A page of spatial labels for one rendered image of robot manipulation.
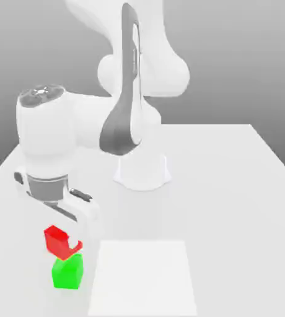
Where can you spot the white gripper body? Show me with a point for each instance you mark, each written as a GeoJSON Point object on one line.
{"type": "Point", "coordinates": [83, 213]}

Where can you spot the small red cube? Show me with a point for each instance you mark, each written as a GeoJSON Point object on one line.
{"type": "Point", "coordinates": [55, 244]}

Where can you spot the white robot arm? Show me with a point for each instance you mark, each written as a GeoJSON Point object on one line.
{"type": "Point", "coordinates": [48, 128]}

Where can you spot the small green cube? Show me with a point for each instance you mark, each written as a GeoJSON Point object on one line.
{"type": "Point", "coordinates": [67, 273]}

